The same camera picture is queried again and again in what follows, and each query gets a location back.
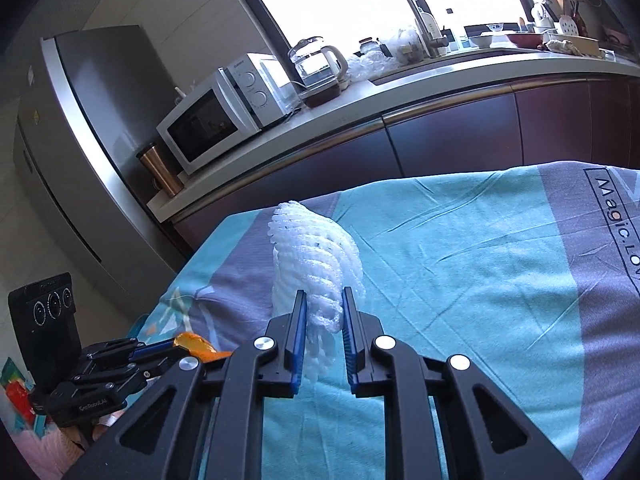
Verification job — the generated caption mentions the orange plastic wrapper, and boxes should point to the orange plastic wrapper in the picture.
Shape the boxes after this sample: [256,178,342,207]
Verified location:
[172,332,232,363]

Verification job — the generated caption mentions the white foam fruit net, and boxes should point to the white foam fruit net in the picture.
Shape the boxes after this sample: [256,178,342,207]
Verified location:
[268,200,366,382]

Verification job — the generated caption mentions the chrome kitchen faucet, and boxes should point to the chrome kitchen faucet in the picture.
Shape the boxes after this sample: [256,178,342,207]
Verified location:
[406,0,449,58]

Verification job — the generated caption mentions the red bag on floor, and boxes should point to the red bag on floor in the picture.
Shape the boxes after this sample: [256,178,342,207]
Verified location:
[0,358,36,434]

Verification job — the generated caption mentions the copper travel mug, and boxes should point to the copper travel mug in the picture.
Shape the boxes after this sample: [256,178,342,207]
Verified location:
[137,143,183,197]

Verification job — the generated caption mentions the teal grey patterned tablecloth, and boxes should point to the teal grey patterned tablecloth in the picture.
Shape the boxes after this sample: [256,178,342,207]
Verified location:
[139,162,639,479]

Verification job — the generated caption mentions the silver refrigerator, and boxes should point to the silver refrigerator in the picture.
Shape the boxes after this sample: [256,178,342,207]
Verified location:
[13,25,192,318]

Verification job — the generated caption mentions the glass electric kettle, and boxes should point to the glass electric kettle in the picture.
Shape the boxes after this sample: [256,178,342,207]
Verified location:
[288,36,348,89]

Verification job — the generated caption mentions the white microwave oven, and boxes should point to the white microwave oven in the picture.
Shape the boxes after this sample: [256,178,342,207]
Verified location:
[156,53,299,174]

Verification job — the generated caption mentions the clear plastic bag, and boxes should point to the clear plastic bag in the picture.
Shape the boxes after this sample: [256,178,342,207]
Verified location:
[346,50,400,82]

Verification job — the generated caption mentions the dark brown base cabinets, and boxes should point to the dark brown base cabinets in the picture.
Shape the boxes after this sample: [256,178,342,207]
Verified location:
[174,75,639,249]

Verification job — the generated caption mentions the red bowl by sink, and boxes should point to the red bowl by sink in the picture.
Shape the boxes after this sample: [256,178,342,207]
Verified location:
[506,32,544,49]

